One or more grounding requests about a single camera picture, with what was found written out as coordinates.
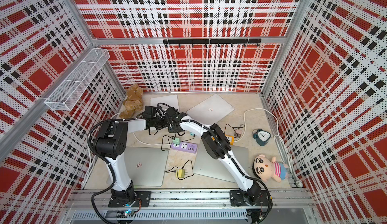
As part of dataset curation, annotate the teal alarm clock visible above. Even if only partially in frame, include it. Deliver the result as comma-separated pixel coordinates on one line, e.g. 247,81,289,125
253,129,272,146

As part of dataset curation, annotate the pink pig plush toy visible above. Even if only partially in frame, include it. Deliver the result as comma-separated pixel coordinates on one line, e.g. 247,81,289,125
253,154,288,183

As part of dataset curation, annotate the black charger cable yellow adapter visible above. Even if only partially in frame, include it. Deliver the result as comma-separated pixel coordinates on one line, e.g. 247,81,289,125
164,159,195,181

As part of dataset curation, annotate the black charger cable green adapter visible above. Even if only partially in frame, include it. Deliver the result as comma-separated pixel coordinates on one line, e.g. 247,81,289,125
160,135,175,151

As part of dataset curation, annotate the brown teddy bear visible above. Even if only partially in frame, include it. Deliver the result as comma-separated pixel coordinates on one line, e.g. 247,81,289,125
119,84,143,119

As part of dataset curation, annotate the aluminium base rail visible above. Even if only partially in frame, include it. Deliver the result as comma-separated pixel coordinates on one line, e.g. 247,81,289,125
64,188,316,224

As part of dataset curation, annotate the black hook rail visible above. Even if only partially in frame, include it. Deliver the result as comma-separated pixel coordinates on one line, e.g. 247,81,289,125
163,38,262,46

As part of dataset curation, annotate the silver laptop front left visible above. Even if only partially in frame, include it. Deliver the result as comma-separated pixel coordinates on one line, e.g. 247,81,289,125
108,147,168,188

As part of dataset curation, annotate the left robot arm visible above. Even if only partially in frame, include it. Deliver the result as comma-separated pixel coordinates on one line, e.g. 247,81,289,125
87,106,168,203

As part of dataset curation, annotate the white power cable left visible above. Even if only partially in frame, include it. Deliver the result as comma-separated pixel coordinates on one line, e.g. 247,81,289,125
81,112,173,190

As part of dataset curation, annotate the white laptop right back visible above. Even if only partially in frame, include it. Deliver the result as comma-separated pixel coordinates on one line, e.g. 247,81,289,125
186,94,235,125

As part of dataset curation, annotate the black charger cable pink adapter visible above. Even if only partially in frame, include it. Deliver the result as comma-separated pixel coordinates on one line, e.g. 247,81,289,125
224,124,245,138

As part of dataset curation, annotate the silver laptop front right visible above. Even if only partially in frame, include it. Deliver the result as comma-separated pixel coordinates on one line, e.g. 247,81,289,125
193,145,249,183

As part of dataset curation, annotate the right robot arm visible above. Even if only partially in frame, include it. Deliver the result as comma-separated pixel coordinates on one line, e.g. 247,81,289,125
163,107,262,206

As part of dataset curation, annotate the yellow power strip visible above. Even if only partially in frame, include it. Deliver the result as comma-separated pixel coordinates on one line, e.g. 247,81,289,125
226,135,234,145

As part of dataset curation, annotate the white laptop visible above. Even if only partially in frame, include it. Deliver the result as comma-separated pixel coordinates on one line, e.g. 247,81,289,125
186,94,235,125
150,95,179,110

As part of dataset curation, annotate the white power cable right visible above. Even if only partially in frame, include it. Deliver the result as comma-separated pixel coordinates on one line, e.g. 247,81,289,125
235,108,303,188

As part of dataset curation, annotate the purple power strip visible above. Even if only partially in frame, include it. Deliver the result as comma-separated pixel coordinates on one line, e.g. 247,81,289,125
171,142,198,154

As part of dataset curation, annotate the white laptop left back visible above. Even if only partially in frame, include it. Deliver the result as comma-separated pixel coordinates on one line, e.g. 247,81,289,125
150,95,179,110

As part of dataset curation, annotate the white power cable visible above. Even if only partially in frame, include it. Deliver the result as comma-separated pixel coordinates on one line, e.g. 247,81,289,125
235,108,303,188
81,112,173,190

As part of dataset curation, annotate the silver laptop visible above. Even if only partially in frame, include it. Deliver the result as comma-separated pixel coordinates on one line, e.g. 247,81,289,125
108,147,168,188
193,145,249,183

